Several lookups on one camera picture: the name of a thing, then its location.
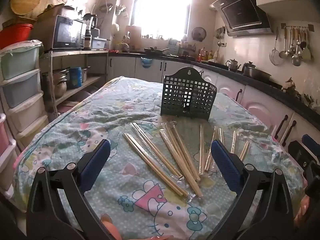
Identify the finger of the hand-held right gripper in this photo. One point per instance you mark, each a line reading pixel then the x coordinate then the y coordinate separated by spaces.
pixel 311 141
pixel 298 152

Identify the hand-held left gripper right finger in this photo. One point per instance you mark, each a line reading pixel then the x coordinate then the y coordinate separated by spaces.
pixel 225 165

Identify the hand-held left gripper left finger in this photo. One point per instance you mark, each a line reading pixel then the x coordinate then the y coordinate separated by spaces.
pixel 96 161

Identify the group of wooden chopsticks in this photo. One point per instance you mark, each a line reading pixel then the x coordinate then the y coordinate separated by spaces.
pixel 175 160

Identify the dark green perforated utensil holder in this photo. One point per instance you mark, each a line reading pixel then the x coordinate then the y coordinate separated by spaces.
pixel 175 90

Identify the row of hanging steel utensils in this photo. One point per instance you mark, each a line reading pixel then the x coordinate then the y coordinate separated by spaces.
pixel 298 47

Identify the person's right hand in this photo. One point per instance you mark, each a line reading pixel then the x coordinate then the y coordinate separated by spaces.
pixel 303 210

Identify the person's left hand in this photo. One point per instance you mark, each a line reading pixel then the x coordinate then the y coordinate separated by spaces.
pixel 108 227

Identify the cartoon cat printed tablecloth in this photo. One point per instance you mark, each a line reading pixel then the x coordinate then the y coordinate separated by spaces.
pixel 100 110

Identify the kitchen base cabinets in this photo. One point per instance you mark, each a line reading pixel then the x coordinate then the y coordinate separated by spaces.
pixel 260 110

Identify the black kitchen countertop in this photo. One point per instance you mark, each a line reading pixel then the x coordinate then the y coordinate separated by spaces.
pixel 275 86

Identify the steel basin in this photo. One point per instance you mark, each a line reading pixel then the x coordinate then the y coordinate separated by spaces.
pixel 258 75

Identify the blue tin can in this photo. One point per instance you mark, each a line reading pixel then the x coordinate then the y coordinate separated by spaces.
pixel 75 78

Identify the stacked steel pots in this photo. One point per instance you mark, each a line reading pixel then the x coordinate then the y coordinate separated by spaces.
pixel 60 82

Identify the small steel pot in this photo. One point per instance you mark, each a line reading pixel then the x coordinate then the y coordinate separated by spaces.
pixel 85 73

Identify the pink plastic drawer unit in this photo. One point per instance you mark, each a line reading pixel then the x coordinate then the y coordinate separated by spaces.
pixel 5 155

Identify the steel ladle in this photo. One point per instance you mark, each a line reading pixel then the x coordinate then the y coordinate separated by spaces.
pixel 283 53

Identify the dark kettle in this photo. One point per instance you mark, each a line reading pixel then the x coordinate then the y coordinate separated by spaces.
pixel 248 66

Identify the steel kettle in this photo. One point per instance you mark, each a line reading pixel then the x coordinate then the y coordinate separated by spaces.
pixel 233 65

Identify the pastel plastic drawer tower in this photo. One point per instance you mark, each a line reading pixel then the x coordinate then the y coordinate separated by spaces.
pixel 20 85

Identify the blue hanging bin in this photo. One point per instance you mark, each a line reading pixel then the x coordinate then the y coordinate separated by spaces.
pixel 146 63

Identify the metal kitchen shelf rack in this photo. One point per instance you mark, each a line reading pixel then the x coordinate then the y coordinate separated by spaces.
pixel 75 52

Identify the cluster of condiment bottles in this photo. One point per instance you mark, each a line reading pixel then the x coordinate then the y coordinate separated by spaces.
pixel 207 55

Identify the grey-blue dish tub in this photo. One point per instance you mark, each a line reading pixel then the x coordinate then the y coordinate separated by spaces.
pixel 98 43

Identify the black wok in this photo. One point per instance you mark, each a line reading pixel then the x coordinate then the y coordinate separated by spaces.
pixel 155 50

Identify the black microwave oven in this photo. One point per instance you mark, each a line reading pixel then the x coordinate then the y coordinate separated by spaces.
pixel 66 32

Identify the blender with dark base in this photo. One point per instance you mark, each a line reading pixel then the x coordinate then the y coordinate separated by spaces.
pixel 90 25

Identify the black range hood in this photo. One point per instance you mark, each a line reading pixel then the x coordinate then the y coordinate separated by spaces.
pixel 242 12

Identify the red plastic bucket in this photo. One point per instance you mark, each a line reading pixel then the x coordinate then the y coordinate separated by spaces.
pixel 15 35

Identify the box on microwave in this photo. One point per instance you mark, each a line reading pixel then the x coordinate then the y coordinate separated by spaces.
pixel 53 12

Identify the kitchen window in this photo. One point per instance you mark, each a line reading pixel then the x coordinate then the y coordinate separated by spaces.
pixel 160 7

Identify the small dark wall fan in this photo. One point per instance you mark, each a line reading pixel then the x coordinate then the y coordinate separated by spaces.
pixel 198 34

